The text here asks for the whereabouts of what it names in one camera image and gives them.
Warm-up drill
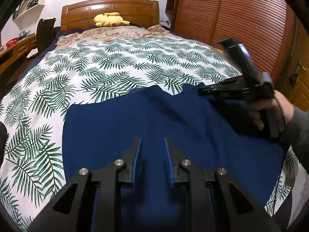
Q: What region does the person's right hand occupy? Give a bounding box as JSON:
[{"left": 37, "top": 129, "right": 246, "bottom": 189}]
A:
[{"left": 248, "top": 90, "right": 294, "bottom": 132}]

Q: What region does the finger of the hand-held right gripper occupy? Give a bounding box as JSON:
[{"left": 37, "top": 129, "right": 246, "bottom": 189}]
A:
[
  {"left": 212, "top": 76, "right": 244, "bottom": 85},
  {"left": 197, "top": 84, "right": 244, "bottom": 100}
]

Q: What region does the dark brown chair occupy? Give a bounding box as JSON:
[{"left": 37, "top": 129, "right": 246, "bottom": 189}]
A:
[{"left": 26, "top": 18, "right": 57, "bottom": 59}]

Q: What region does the floral quilt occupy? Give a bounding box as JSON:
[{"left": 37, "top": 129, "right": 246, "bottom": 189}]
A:
[{"left": 56, "top": 25, "right": 175, "bottom": 44}]

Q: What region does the wooden desk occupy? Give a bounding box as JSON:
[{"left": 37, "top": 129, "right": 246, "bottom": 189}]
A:
[{"left": 0, "top": 34, "right": 37, "bottom": 78}]

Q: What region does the wooden slatted wardrobe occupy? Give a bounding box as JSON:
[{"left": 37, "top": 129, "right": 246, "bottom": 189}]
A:
[{"left": 173, "top": 0, "right": 298, "bottom": 89}]

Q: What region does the metal door handle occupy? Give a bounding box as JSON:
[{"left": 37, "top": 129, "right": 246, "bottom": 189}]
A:
[{"left": 289, "top": 60, "right": 307, "bottom": 85}]

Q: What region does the wooden door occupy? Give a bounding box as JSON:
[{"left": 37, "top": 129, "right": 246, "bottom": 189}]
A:
[{"left": 281, "top": 18, "right": 309, "bottom": 113}]

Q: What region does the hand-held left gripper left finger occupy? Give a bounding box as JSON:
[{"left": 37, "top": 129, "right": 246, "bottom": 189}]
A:
[{"left": 28, "top": 135, "right": 142, "bottom": 232}]

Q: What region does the navy blue suit jacket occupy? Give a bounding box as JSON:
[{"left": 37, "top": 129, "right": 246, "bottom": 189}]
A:
[{"left": 61, "top": 84, "right": 286, "bottom": 232}]

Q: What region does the white wall shelf with books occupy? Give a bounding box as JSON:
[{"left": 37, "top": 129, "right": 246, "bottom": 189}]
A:
[{"left": 12, "top": 0, "right": 47, "bottom": 20}]

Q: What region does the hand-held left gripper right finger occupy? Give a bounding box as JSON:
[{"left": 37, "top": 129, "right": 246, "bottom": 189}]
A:
[{"left": 164, "top": 136, "right": 282, "bottom": 232}]

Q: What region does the yellow plush toy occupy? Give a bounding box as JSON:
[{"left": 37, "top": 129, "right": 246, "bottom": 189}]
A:
[{"left": 93, "top": 12, "right": 131, "bottom": 28}]

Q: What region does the wooden bed headboard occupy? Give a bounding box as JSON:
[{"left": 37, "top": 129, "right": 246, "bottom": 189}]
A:
[{"left": 60, "top": 0, "right": 160, "bottom": 31}]

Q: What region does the person's right forearm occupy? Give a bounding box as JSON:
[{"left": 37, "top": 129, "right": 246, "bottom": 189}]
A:
[{"left": 279, "top": 105, "right": 309, "bottom": 173}]

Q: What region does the dark cloth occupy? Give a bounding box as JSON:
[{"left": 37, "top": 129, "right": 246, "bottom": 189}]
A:
[{"left": 0, "top": 123, "right": 10, "bottom": 167}]

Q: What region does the leaf print bed cover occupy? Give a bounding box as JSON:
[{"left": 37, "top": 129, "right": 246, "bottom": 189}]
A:
[{"left": 0, "top": 37, "right": 300, "bottom": 232}]

